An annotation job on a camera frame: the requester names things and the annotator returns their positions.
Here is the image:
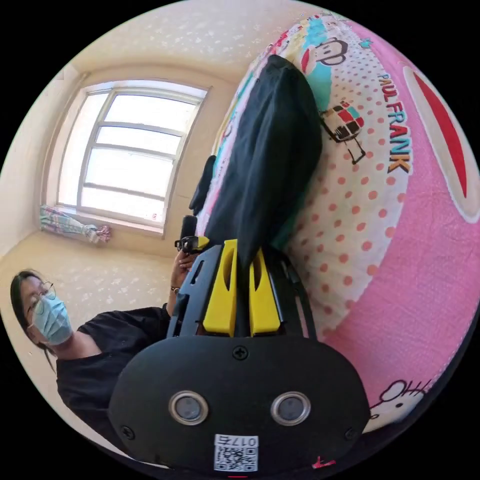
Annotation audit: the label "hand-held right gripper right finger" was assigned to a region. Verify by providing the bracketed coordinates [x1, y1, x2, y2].
[249, 248, 284, 337]

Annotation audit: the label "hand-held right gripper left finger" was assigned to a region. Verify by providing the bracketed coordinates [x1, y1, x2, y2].
[203, 239, 239, 337]

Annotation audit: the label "black long pants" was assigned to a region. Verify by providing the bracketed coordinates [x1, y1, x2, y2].
[188, 54, 324, 272]

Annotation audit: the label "person's left hand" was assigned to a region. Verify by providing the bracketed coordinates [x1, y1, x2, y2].
[170, 250, 194, 296]

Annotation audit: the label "window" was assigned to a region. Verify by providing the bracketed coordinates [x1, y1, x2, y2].
[44, 77, 209, 236]

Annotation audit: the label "plaid curtain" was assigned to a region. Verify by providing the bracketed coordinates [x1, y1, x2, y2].
[38, 204, 112, 245]

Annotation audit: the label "person's body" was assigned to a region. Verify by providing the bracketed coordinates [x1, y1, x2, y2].
[10, 269, 174, 451]

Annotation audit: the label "bed with printed cartoon sheet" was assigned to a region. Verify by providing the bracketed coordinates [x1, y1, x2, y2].
[194, 11, 480, 434]

